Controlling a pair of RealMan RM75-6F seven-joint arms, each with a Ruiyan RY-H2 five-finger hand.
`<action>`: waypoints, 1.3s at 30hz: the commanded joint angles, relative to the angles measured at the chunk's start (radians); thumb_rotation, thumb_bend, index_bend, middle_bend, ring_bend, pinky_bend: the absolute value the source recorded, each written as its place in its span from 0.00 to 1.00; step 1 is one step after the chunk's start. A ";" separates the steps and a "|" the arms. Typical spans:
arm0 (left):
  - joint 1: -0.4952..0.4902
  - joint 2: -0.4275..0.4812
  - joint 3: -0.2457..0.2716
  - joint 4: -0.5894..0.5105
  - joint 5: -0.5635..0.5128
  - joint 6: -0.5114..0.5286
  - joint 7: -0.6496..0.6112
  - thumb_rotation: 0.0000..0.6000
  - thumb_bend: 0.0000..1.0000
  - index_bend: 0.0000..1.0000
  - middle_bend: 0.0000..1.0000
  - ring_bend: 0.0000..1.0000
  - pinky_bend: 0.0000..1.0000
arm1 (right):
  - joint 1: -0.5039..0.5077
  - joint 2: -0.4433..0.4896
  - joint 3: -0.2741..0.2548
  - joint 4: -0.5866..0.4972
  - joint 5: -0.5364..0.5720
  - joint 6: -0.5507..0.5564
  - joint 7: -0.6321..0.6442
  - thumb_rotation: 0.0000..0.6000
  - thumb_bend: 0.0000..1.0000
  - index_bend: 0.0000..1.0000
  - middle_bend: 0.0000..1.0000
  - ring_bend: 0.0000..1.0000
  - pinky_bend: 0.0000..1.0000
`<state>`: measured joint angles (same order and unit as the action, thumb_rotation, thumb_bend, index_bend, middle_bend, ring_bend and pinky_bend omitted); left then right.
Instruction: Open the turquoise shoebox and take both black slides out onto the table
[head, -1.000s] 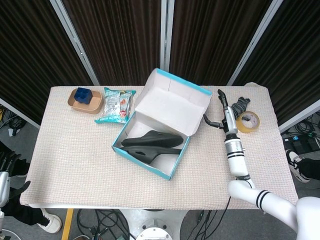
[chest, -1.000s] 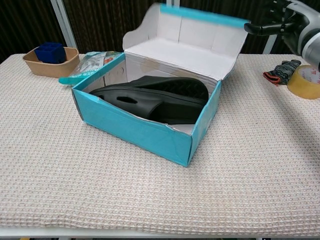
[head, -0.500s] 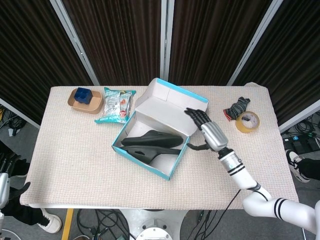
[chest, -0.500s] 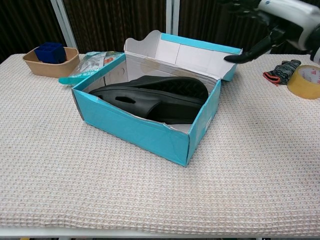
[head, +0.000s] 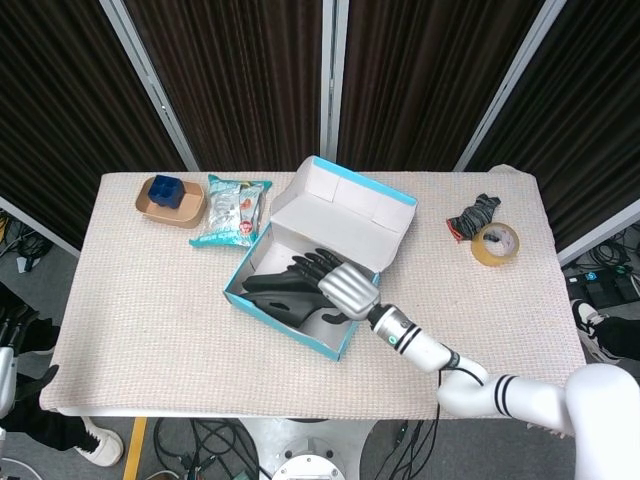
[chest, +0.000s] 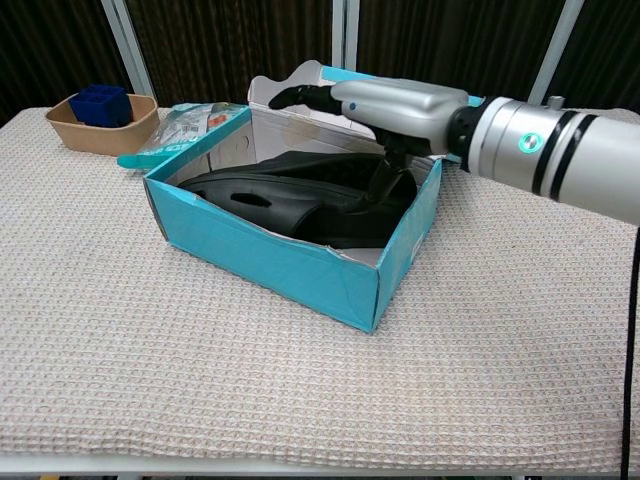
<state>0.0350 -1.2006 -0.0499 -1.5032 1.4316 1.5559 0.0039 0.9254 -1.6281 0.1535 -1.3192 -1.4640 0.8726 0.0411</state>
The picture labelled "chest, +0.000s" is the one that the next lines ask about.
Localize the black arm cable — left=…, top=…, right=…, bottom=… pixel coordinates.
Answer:
left=618, top=257, right=640, bottom=480

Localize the beige waffle tablecloth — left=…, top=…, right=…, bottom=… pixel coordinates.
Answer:
left=0, top=105, right=640, bottom=460

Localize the tan plastic basin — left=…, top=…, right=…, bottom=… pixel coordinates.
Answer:
left=45, top=93, right=161, bottom=157

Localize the dark blue compartment cup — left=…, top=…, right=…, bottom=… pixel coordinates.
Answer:
left=68, top=84, right=135, bottom=128

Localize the white partition post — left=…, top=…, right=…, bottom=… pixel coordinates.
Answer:
left=99, top=0, right=155, bottom=104
left=330, top=0, right=360, bottom=71
left=525, top=0, right=585, bottom=104

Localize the dark brown partition panel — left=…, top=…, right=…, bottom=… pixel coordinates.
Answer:
left=354, top=0, right=569, bottom=99
left=124, top=0, right=335, bottom=109
left=542, top=0, right=640, bottom=119
left=0, top=0, right=130, bottom=126

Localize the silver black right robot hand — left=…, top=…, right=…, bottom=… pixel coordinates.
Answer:
left=268, top=78, right=471, bottom=201

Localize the black rubber slipper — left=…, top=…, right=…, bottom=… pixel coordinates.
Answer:
left=178, top=159, right=361, bottom=241
left=249, top=152, right=426, bottom=250

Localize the teal snack bag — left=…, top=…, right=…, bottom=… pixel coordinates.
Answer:
left=117, top=102, right=250, bottom=171

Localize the teal cardboard shoe box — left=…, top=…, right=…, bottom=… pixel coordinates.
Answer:
left=143, top=59, right=487, bottom=334

